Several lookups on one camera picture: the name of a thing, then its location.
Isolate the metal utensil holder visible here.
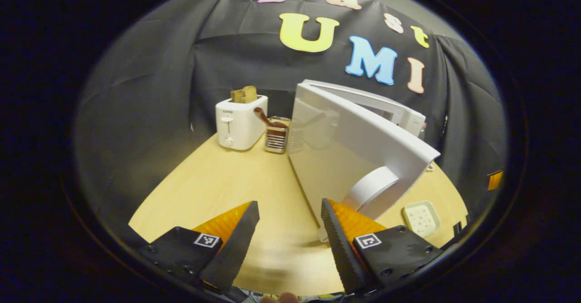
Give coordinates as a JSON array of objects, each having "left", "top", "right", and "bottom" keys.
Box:
[{"left": 264, "top": 116, "right": 291, "bottom": 154}]

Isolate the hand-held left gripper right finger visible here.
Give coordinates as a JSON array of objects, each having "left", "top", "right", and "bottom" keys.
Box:
[{"left": 320, "top": 198, "right": 444, "bottom": 295}]

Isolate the white microwave oven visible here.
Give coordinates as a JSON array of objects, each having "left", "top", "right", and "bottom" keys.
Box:
[{"left": 287, "top": 79, "right": 441, "bottom": 242}]

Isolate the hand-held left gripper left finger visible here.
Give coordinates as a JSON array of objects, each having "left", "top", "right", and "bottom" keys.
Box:
[{"left": 138, "top": 200, "right": 261, "bottom": 293}]

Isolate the brown wooden utensil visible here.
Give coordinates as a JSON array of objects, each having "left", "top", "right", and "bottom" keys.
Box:
[{"left": 253, "top": 107, "right": 287, "bottom": 129}]

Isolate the white toaster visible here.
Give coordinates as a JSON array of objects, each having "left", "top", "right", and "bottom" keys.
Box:
[{"left": 215, "top": 95, "right": 268, "bottom": 151}]

